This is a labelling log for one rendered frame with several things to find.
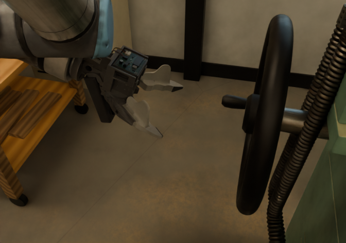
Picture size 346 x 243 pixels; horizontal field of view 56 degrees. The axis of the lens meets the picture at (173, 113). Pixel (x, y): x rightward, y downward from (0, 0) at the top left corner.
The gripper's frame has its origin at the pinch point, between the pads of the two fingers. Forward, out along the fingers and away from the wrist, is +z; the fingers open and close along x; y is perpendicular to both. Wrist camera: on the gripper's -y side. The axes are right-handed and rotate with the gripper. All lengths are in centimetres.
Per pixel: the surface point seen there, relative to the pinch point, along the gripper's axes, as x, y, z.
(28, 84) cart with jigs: 60, -81, -67
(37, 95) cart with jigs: 53, -78, -58
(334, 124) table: -13.0, 22.1, 17.1
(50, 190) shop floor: 17, -87, -29
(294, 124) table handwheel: -9.0, 16.7, 15.4
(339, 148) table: -15.6, 21.2, 18.2
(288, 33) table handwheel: -8.9, 28.0, 7.1
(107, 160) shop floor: 38, -81, -14
